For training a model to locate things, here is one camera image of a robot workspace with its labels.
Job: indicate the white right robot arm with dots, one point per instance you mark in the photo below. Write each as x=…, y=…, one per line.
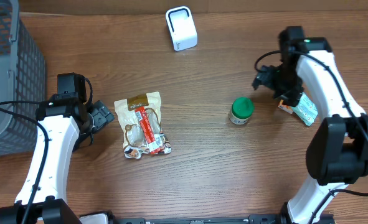
x=337, y=156

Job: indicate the white barcode scanner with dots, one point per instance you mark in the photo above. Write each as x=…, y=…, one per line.
x=181, y=27

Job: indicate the beige snack bag red label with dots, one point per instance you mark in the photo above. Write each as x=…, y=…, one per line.
x=134, y=141

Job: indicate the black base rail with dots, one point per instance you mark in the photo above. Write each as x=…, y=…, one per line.
x=199, y=220

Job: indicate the grey plastic mesh basket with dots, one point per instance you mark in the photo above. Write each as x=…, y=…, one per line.
x=23, y=78

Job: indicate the green lid jar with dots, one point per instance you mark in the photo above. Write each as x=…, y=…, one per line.
x=241, y=110

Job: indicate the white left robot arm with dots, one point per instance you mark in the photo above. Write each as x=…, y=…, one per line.
x=61, y=127

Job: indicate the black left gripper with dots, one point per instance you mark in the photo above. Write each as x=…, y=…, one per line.
x=101, y=114

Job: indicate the red stick sachet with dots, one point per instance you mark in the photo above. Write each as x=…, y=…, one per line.
x=153, y=140

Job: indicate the teal wet wipes packet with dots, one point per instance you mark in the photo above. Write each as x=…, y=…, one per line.
x=306, y=110

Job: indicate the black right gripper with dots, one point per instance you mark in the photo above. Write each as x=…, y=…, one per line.
x=266, y=78

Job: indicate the orange small packet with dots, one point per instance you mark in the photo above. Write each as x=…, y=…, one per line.
x=284, y=107

